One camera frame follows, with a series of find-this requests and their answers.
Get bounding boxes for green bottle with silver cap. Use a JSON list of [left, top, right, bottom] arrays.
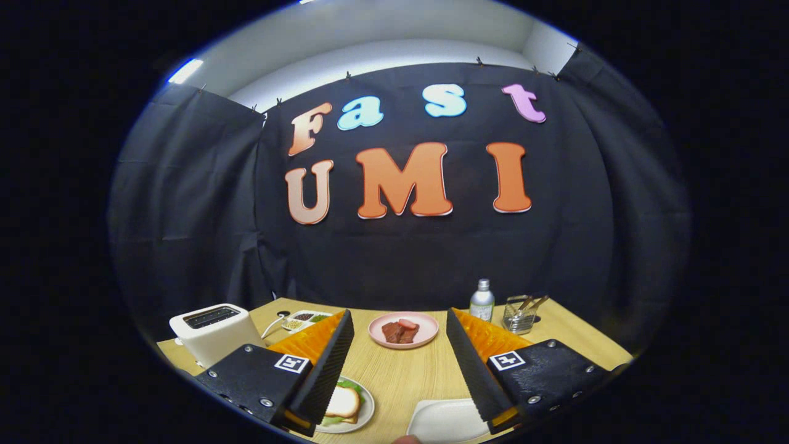
[[470, 279, 495, 323]]

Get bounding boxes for white divided dish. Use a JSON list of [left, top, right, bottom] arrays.
[[282, 310, 333, 332]]

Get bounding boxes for toasted bread slice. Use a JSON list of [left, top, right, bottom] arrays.
[[325, 386, 361, 420]]

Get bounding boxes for ceiling light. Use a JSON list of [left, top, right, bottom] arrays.
[[168, 59, 204, 84]]

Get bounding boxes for pink plate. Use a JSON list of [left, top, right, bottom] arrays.
[[369, 312, 439, 350]]

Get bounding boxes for green lettuce leaf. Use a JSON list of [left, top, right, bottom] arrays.
[[321, 379, 366, 427]]

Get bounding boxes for round white plate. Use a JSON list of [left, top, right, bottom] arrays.
[[317, 376, 375, 434]]

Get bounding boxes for brown meat slices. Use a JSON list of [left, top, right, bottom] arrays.
[[382, 321, 420, 344]]

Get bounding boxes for white oblong plate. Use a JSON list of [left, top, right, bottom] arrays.
[[407, 398, 491, 443]]

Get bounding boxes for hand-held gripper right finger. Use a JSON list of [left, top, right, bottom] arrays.
[[446, 307, 617, 434]]

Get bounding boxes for white toaster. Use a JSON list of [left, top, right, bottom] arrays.
[[170, 303, 266, 369]]

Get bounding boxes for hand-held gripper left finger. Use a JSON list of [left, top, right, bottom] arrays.
[[194, 310, 356, 437]]

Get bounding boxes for metal wire basket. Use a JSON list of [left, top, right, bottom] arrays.
[[502, 295, 536, 335]]

